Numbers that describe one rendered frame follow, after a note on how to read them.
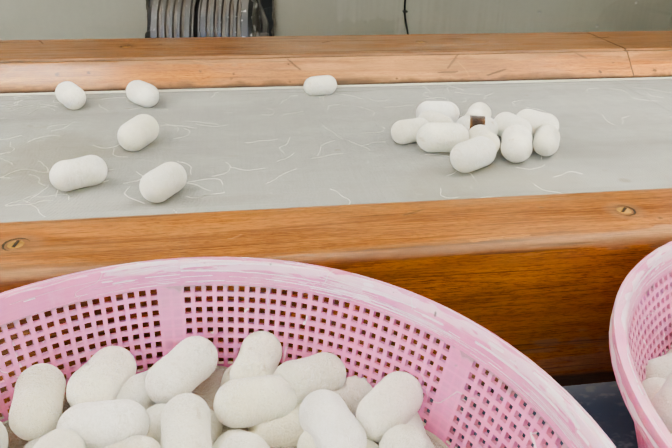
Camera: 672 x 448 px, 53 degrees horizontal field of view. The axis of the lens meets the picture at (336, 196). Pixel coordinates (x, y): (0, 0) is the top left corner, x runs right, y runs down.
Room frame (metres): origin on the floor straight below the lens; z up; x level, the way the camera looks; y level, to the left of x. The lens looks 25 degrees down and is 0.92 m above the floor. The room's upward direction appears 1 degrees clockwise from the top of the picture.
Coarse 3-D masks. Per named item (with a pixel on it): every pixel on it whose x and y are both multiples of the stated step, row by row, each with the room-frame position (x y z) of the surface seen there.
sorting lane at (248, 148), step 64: (0, 128) 0.49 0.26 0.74; (64, 128) 0.49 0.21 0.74; (192, 128) 0.50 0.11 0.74; (256, 128) 0.50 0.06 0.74; (320, 128) 0.50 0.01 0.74; (384, 128) 0.51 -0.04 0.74; (576, 128) 0.52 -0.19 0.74; (640, 128) 0.52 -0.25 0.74; (0, 192) 0.37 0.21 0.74; (64, 192) 0.38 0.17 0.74; (128, 192) 0.38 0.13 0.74; (192, 192) 0.38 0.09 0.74; (256, 192) 0.38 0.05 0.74; (320, 192) 0.38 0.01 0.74; (384, 192) 0.39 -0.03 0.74; (448, 192) 0.39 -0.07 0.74; (512, 192) 0.39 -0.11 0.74; (576, 192) 0.39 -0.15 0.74
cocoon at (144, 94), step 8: (136, 80) 0.56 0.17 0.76; (128, 88) 0.55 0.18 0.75; (136, 88) 0.55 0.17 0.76; (144, 88) 0.54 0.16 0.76; (152, 88) 0.55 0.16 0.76; (128, 96) 0.55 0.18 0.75; (136, 96) 0.54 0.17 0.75; (144, 96) 0.54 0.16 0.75; (152, 96) 0.54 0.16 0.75; (144, 104) 0.54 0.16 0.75; (152, 104) 0.54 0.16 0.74
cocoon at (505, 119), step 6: (498, 114) 0.49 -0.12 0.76; (504, 114) 0.49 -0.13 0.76; (510, 114) 0.49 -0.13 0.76; (498, 120) 0.49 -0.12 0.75; (504, 120) 0.48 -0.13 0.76; (510, 120) 0.48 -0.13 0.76; (516, 120) 0.48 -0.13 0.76; (522, 120) 0.48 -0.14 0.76; (498, 126) 0.49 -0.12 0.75; (504, 126) 0.48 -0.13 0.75; (528, 126) 0.47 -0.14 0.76; (498, 132) 0.49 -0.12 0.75
